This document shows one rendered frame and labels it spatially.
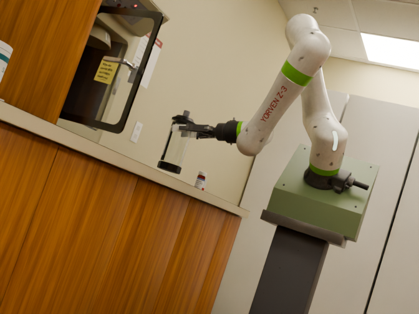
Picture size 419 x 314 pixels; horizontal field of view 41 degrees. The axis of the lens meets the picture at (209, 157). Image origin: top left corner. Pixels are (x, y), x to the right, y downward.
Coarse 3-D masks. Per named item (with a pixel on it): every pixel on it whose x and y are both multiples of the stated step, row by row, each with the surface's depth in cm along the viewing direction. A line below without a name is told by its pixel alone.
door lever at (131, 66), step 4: (104, 56) 172; (108, 56) 172; (104, 60) 172; (108, 60) 171; (112, 60) 170; (116, 60) 169; (120, 60) 168; (124, 60) 168; (124, 64) 168; (128, 64) 170; (132, 64) 172; (128, 68) 172; (132, 68) 172
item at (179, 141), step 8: (176, 120) 237; (176, 136) 236; (184, 136) 236; (176, 144) 235; (184, 144) 237; (168, 152) 235; (176, 152) 235; (184, 152) 238; (160, 160) 237; (168, 160) 235; (176, 160) 235
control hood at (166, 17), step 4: (104, 0) 190; (140, 0) 197; (144, 0) 198; (148, 0) 199; (152, 0) 200; (100, 4) 193; (104, 4) 192; (144, 4) 200; (148, 4) 201; (152, 4) 202; (156, 4) 203; (148, 8) 203; (152, 8) 203; (156, 8) 204; (160, 8) 206; (164, 12) 209; (164, 16) 210; (168, 16) 213; (164, 20) 212; (168, 20) 213
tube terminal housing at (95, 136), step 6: (60, 120) 191; (66, 120) 193; (60, 126) 192; (66, 126) 194; (72, 126) 197; (78, 126) 200; (84, 126) 203; (78, 132) 201; (84, 132) 204; (90, 132) 207; (96, 132) 210; (102, 132) 213; (90, 138) 208; (96, 138) 211
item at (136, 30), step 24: (96, 24) 185; (120, 24) 179; (144, 24) 174; (96, 48) 182; (120, 48) 177; (144, 48) 172; (96, 72) 179; (120, 72) 174; (72, 96) 182; (96, 96) 177; (120, 96) 171; (72, 120) 179; (96, 120) 174; (120, 120) 169
